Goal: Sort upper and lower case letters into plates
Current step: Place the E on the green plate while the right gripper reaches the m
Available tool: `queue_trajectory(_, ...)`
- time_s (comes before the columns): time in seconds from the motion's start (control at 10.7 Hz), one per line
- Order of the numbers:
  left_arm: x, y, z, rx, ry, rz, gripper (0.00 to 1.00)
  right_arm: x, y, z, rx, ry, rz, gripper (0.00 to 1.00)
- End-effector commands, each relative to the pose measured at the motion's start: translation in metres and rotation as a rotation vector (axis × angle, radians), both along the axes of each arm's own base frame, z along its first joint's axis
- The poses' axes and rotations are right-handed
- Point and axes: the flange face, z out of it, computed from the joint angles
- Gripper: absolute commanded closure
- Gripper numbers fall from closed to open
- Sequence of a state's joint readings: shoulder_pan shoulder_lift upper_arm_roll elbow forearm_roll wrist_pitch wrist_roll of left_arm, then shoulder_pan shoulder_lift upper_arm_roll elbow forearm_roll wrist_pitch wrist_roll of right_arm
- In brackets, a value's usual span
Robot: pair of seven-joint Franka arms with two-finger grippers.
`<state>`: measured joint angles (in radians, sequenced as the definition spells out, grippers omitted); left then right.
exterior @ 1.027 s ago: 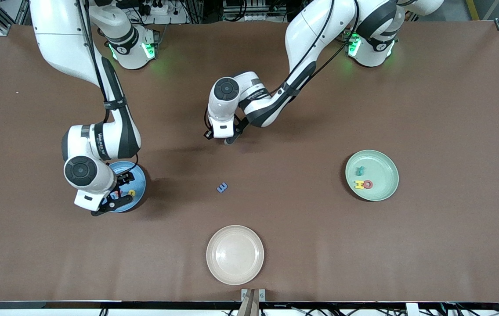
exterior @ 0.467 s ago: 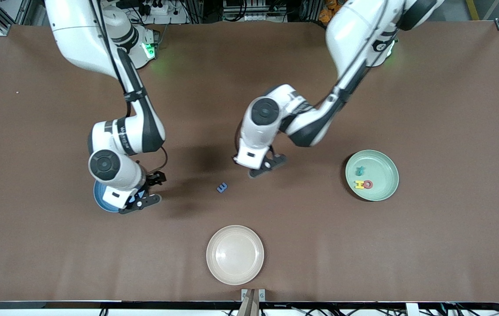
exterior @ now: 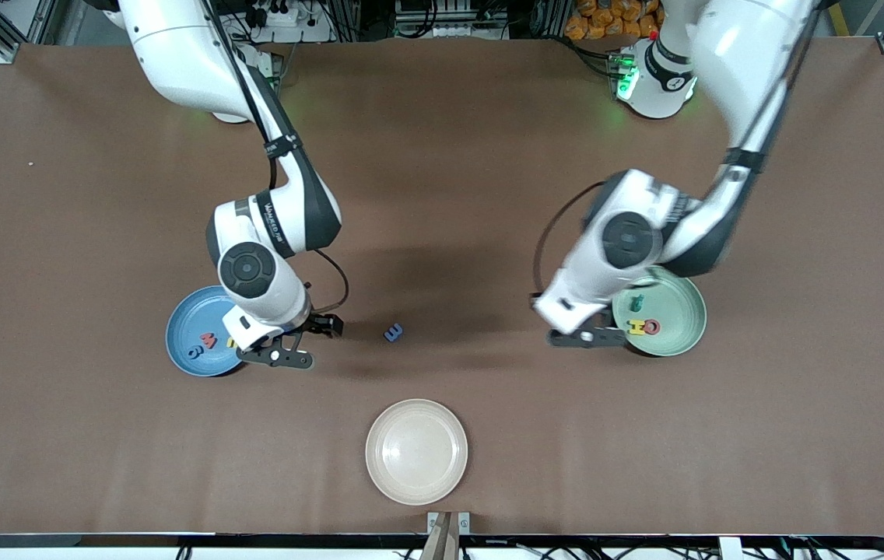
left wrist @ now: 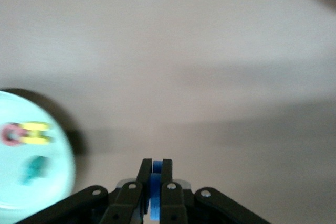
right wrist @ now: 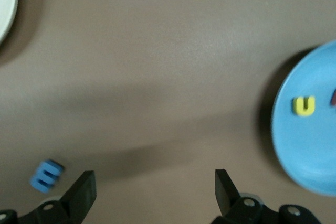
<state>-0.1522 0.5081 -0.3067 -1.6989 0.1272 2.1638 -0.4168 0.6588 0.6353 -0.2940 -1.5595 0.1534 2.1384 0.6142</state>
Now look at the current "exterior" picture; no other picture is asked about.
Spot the blue round plate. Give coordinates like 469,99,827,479
165,285,250,378

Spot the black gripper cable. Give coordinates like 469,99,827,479
313,247,350,313
531,181,608,298

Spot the pile of orange items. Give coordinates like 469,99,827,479
564,0,661,40

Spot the wooden stick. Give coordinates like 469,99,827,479
420,512,461,560

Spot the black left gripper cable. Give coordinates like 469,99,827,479
531,181,608,298

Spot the long white socket strip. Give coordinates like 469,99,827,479
395,16,509,38

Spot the metal table edge bracket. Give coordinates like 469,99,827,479
426,511,472,536

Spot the white power strip with plugs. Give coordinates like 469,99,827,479
244,4,332,44

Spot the pale green round plate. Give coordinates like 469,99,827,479
611,265,707,358

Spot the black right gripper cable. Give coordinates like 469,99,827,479
313,247,350,313

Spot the cream round plate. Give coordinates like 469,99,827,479
365,398,468,506

